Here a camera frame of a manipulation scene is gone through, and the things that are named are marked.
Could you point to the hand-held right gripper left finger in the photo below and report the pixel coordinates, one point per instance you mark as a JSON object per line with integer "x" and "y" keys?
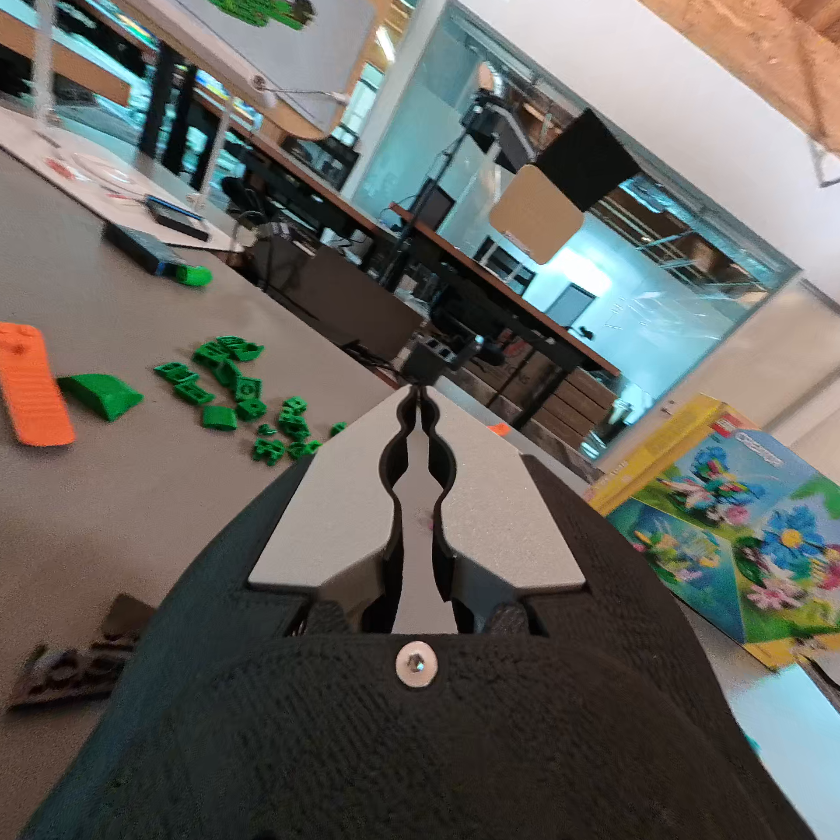
{"x": 328, "y": 525}

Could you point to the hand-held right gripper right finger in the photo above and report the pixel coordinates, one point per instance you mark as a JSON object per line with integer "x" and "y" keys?
{"x": 512, "y": 525}

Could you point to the pile of green bricks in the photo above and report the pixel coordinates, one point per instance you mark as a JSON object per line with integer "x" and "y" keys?
{"x": 246, "y": 387}

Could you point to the grey desk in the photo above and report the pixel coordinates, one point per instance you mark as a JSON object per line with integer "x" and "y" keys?
{"x": 131, "y": 512}

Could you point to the grey charger dock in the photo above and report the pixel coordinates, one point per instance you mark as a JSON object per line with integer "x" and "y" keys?
{"x": 430, "y": 359}

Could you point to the colourful toy box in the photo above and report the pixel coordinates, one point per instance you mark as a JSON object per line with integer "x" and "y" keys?
{"x": 722, "y": 525}

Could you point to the wooden office table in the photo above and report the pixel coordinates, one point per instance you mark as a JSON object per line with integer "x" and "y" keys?
{"x": 295, "y": 164}
{"x": 512, "y": 289}

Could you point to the green slope brick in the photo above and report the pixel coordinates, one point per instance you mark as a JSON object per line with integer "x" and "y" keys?
{"x": 98, "y": 394}

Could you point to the green rounded brick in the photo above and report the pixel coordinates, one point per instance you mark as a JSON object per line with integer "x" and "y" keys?
{"x": 195, "y": 275}

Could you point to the tan rounded panel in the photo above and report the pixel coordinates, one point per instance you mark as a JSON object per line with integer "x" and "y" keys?
{"x": 535, "y": 213}

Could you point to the large orange brick separator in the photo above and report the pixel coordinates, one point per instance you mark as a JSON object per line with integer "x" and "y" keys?
{"x": 29, "y": 387}

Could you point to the dark box with blue edge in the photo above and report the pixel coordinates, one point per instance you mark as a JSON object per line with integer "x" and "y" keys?
{"x": 141, "y": 248}

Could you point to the black flat device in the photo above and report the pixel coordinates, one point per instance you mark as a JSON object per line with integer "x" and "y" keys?
{"x": 177, "y": 220}

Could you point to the black square panel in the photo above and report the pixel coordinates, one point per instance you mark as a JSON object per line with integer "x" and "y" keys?
{"x": 584, "y": 157}

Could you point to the black tripod stand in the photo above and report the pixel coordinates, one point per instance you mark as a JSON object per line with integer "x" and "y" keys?
{"x": 485, "y": 124}

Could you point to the grey overhead board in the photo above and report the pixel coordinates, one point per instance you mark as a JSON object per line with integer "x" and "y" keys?
{"x": 295, "y": 72}

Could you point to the white board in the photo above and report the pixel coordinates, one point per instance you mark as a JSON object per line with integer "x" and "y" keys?
{"x": 19, "y": 141}

